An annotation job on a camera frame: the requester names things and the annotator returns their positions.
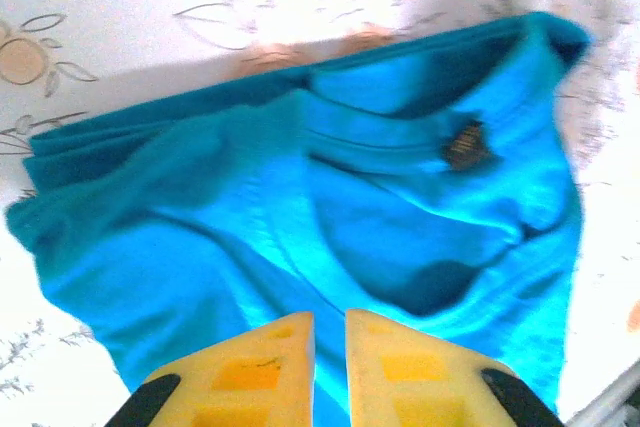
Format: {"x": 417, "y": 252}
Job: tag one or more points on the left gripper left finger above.
{"x": 250, "y": 382}

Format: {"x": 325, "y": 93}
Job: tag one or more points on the aluminium frame rail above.
{"x": 615, "y": 402}

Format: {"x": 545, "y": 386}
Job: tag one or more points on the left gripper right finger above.
{"x": 415, "y": 382}

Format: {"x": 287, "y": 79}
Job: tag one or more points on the blue t-shirt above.
{"x": 250, "y": 207}

